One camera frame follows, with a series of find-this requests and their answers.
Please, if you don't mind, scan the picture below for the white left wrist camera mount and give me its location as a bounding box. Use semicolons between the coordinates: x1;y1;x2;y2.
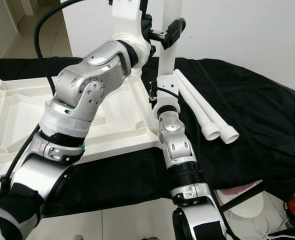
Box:
110;0;146;43

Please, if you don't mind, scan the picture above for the black table cloth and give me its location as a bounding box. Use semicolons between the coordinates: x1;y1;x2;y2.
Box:
0;57;295;211

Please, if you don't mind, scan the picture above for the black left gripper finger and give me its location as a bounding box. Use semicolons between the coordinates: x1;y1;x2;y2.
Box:
167;17;187;50

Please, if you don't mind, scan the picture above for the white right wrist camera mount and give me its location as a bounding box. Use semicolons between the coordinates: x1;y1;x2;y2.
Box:
155;75;181;117

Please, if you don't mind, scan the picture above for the white floor cable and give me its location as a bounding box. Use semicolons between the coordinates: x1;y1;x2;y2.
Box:
257;217;295;240

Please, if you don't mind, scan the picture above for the pink flat sheet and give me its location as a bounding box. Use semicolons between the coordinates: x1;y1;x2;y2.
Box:
225;181;266;198

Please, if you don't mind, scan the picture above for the white plastic ribbed table top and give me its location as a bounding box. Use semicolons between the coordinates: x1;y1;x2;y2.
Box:
0;75;163;186

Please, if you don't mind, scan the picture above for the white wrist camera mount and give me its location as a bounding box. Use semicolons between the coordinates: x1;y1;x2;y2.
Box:
155;75;181;117
110;0;146;43

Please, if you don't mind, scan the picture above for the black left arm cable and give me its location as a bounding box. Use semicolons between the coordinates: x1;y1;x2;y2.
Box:
33;0;86;93

